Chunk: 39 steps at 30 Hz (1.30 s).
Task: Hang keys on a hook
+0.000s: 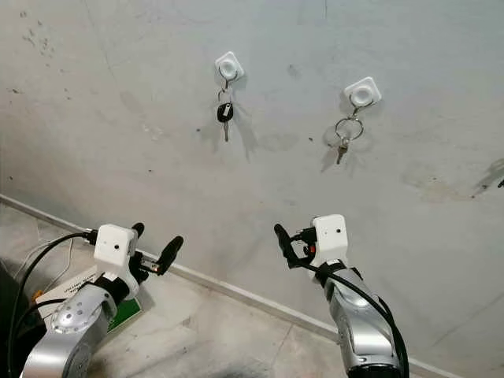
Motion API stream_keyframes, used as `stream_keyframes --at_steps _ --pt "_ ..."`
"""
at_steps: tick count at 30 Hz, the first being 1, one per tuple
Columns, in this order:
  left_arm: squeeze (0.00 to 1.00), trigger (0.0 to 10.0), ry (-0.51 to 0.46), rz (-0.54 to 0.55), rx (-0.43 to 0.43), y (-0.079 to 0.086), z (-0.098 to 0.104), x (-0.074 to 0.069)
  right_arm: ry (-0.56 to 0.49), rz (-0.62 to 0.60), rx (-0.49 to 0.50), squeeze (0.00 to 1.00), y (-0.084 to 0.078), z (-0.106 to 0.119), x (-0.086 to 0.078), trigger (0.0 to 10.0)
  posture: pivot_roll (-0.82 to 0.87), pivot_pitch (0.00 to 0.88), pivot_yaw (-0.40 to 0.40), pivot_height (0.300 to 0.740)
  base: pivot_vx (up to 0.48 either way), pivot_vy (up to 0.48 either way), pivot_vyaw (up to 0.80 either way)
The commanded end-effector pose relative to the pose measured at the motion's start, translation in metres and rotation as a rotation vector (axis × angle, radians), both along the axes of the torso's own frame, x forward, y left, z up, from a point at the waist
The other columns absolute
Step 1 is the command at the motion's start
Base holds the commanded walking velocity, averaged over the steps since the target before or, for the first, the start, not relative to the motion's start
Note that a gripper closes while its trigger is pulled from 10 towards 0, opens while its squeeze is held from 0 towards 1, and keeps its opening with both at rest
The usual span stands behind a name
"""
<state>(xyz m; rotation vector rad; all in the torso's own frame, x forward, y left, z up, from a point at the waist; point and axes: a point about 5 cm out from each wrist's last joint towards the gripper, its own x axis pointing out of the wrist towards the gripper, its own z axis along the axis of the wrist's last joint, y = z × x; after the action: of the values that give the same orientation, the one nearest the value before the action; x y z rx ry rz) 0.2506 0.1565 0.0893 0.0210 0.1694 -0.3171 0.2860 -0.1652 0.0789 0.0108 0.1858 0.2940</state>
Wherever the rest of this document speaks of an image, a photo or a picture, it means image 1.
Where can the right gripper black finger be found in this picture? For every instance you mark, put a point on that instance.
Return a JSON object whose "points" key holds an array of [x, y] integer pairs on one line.
{"points": [[287, 244]]}

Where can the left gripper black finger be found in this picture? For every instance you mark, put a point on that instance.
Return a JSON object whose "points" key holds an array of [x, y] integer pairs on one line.
{"points": [[138, 230], [172, 255]]}

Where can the grey skirting board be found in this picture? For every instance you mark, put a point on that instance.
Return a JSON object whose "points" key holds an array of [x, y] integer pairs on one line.
{"points": [[228, 285]]}

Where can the dark grey bin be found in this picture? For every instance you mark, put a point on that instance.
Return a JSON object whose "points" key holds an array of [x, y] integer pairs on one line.
{"points": [[8, 315]]}

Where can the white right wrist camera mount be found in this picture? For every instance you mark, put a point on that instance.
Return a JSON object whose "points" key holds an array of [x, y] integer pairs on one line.
{"points": [[331, 235]]}

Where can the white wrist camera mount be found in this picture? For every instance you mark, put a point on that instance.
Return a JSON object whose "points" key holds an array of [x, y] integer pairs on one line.
{"points": [[331, 235], [114, 248]]}

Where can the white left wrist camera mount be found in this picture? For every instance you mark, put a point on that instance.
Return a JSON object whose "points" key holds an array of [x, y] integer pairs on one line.
{"points": [[114, 248]]}

